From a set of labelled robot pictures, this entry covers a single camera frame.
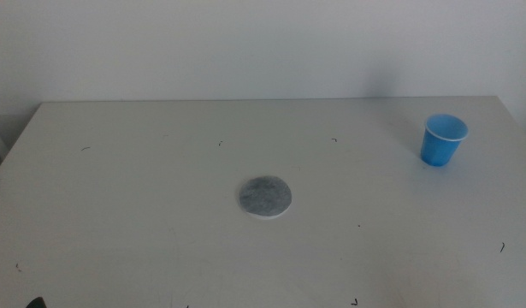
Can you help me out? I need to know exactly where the blue plastic cup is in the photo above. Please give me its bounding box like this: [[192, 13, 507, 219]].
[[419, 113, 470, 168]]

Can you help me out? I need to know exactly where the grey round cup mat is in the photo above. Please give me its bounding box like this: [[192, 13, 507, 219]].
[[238, 175, 293, 221]]

